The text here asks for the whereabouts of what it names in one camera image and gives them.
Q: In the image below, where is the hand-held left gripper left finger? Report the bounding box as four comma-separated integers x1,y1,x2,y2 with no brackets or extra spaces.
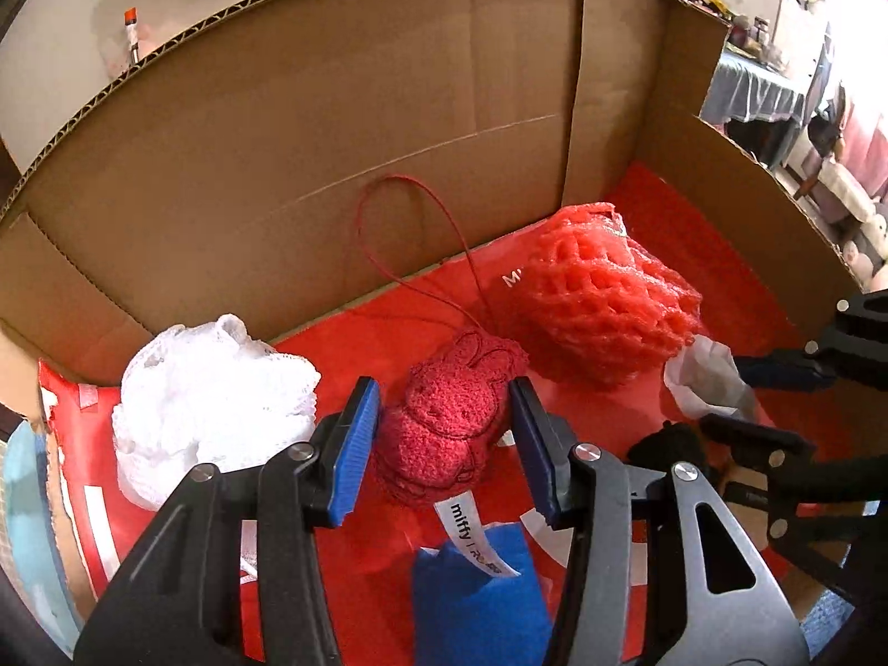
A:
73,376,384,666

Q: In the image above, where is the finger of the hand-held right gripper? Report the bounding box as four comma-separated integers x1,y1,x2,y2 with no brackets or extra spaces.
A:
735,289,888,391
700,414,888,601

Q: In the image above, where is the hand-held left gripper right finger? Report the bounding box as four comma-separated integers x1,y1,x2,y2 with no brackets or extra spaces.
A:
509,376,813,666

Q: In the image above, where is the white cloth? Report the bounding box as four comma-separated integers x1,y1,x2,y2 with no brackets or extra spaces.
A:
662,334,757,421

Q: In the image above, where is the red crochet bunny toy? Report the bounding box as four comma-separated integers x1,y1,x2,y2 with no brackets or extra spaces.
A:
354,173,549,666

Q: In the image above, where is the cardboard box with red lining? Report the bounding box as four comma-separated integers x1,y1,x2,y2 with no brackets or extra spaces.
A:
0,0,868,666

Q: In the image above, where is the white mesh bath puff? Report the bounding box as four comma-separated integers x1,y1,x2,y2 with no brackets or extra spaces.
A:
112,314,321,511

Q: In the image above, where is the pile of plush toys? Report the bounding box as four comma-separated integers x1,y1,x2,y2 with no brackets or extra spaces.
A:
805,153,888,292

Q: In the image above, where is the red foam net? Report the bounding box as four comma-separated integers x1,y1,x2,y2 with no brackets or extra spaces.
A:
506,203,703,390

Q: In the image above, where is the blue knitted blanket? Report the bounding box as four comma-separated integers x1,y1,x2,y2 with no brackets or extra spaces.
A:
798,583,865,646

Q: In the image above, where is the table with grey cloth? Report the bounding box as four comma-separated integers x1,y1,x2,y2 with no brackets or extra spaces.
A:
700,48,830,168

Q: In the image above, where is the row of cosmetic bottles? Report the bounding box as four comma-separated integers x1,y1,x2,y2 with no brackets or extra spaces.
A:
610,0,792,63

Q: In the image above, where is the white glue stick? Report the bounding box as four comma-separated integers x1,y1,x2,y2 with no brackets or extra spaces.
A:
121,7,142,67

